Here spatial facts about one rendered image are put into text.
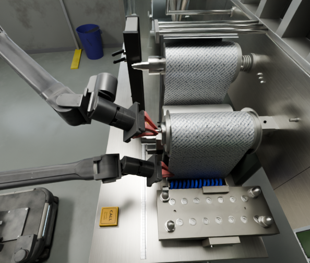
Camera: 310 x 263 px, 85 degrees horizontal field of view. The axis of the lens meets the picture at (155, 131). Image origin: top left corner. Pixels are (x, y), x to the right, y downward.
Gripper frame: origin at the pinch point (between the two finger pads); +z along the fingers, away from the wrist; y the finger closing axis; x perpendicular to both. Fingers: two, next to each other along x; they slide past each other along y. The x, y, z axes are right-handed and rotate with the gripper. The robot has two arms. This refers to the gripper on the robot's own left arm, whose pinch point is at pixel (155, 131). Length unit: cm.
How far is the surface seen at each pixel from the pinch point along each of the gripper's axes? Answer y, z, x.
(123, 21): -96, -3, -18
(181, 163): 7.0, 12.6, -2.1
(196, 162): 7.2, 15.9, 1.6
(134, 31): -30.6, -12.6, 8.0
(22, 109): -140, -42, -219
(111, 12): -320, 23, -107
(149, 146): -2.2, 7.3, -11.5
